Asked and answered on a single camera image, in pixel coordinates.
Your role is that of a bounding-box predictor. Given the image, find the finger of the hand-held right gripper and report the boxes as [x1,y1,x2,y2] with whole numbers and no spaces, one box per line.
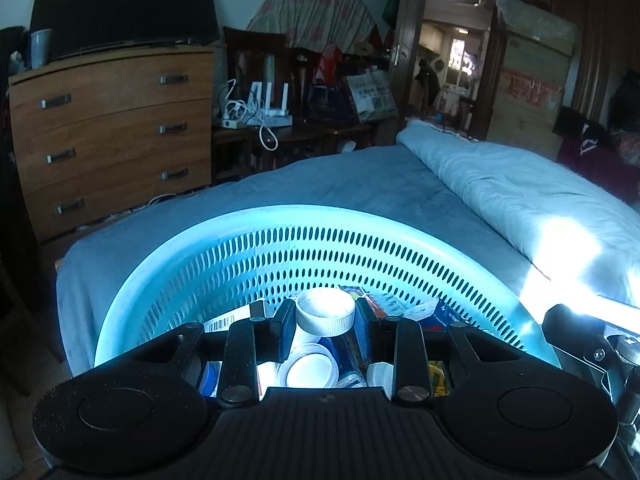
[542,304,640,402]

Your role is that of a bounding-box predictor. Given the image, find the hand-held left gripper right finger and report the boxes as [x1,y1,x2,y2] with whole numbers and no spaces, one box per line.
[353,298,526,407]

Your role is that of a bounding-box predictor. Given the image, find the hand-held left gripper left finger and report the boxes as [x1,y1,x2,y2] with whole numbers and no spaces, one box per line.
[125,299,297,407]

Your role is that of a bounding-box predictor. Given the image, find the white round plastic lid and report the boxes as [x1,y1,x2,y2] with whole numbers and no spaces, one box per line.
[295,289,357,347]

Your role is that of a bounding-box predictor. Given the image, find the light blue perforated plastic basket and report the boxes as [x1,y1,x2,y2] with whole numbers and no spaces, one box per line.
[94,204,563,397]

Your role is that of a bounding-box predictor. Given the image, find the printed medicine box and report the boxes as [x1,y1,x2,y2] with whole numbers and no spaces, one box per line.
[340,285,448,332]

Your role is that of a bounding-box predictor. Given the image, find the white cap bottle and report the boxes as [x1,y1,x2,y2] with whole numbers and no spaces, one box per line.
[366,362,396,389]

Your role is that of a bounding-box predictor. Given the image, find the white barcode box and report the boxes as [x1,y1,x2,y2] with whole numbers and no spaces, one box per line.
[205,309,252,335]

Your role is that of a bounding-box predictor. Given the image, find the yellow packet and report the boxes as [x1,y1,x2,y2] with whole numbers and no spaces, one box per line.
[429,361,452,397]

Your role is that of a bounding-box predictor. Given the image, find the blue capped bottle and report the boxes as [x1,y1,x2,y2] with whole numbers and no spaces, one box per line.
[199,361,222,397]

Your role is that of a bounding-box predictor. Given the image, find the bed with blue sheet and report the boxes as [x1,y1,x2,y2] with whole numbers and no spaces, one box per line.
[56,144,640,377]

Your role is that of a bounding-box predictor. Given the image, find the light blue folded duvet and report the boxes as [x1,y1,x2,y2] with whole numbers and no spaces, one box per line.
[396,120,640,307]

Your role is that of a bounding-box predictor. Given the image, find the maroon garment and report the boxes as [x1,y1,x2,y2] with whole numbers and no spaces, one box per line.
[555,106,640,207]

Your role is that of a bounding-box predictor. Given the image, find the colourful patterned bag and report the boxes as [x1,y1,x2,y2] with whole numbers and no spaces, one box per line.
[612,130,640,167]

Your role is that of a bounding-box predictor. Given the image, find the dark wooden side table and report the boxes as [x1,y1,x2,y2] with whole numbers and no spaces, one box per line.
[212,120,377,184]

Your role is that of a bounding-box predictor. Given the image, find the white router with antennas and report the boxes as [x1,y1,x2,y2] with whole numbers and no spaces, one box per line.
[250,81,294,129]

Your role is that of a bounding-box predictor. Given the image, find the large cardboard box red print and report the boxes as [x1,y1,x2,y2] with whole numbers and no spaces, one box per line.
[487,35,576,162]

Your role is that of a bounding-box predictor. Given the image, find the dark blue bag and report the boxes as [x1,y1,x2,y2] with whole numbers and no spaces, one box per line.
[307,82,351,121]

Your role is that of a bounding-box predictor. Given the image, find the black bag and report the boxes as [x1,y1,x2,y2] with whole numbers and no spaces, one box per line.
[612,70,640,134]

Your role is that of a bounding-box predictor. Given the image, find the newspaper print bag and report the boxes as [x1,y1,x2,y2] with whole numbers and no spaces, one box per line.
[342,67,399,122]

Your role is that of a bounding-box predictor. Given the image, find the wooden chest of drawers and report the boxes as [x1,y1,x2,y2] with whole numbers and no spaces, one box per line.
[9,45,216,247]

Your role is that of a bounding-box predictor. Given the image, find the red bag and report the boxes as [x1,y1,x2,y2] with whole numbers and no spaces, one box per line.
[312,42,346,86]

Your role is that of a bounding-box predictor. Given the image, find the dark wooden chair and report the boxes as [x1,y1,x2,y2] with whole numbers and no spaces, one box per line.
[223,26,292,181]

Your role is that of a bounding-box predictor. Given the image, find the plastic covered cardboard box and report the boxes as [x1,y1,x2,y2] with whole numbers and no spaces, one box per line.
[495,0,581,57]

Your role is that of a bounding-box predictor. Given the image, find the dark wooden door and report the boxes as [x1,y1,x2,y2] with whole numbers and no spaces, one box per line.
[390,0,431,132]

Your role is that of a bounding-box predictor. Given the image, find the checked cloth covered fan shape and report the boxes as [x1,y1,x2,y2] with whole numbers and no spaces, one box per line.
[246,0,384,52]

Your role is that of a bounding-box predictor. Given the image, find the black flat screen television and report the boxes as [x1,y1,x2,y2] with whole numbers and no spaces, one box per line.
[30,0,221,62]

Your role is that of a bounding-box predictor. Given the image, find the grey cup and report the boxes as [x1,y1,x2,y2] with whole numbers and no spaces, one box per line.
[30,29,54,70]

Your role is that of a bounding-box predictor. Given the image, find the white power strip with cables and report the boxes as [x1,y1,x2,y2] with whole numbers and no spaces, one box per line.
[217,79,279,151]

